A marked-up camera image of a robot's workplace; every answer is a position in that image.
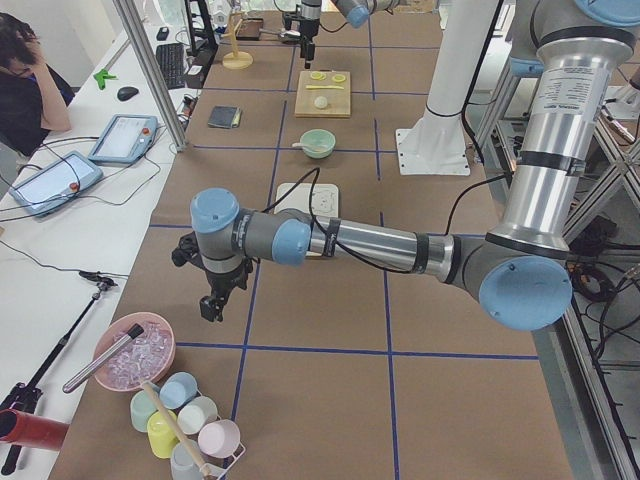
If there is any mint green bowl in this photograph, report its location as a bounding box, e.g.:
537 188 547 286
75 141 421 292
299 129 336 159

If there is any bamboo cutting board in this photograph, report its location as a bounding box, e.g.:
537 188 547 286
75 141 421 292
294 70 351 118

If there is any white ceramic spoon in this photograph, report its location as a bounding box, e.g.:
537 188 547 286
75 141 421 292
291 142 325 152

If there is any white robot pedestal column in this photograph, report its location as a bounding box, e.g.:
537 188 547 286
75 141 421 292
423 1 513 135

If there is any cream bear serving tray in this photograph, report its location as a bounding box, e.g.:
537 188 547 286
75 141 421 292
273 182 339 217

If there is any wooden stick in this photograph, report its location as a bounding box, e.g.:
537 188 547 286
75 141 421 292
140 381 215 479

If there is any green plastic clip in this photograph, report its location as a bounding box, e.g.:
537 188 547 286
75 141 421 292
93 69 118 90

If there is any black tripod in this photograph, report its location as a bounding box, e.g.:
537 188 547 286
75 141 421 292
0 269 119 476

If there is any near blue teach pendant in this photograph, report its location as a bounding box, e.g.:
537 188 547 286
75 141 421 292
9 151 103 216

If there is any person in black shirt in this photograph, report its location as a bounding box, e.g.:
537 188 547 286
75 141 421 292
1 13 75 157

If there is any steel tube in bowl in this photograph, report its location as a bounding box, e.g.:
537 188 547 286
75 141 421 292
62 323 144 394

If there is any steel scoop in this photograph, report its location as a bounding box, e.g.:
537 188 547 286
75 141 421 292
259 28 302 44

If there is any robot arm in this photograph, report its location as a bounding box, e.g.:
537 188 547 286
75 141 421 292
292 0 399 69
190 1 639 330

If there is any grey folded cloth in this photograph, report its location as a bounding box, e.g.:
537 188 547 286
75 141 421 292
207 106 242 129

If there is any wooden mug tree stand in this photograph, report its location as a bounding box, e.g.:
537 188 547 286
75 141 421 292
222 11 253 70

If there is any aluminium frame post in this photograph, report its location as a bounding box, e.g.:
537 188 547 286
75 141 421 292
113 0 187 152

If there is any wire rack of cups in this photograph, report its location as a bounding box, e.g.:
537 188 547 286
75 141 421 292
138 372 247 479

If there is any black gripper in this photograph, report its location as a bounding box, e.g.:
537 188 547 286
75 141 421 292
199 259 253 322
298 2 321 69

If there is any yellow plastic knife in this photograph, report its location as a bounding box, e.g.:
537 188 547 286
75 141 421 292
305 84 345 90

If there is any blue teach pendant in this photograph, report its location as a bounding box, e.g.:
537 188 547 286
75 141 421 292
9 151 103 216
88 114 158 165

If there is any white steamed bun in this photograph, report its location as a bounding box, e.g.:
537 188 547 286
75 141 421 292
314 96 329 110

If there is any red cylinder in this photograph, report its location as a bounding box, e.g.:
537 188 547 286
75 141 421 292
1 409 69 451

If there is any pink bowl with ice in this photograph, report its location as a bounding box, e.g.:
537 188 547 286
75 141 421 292
94 312 176 392

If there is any black computer mouse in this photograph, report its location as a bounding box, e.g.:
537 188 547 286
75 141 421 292
116 86 139 102

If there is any black keyboard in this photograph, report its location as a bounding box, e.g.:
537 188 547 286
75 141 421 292
155 43 185 90

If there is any far blue teach pendant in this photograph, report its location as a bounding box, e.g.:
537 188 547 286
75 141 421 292
88 114 158 165

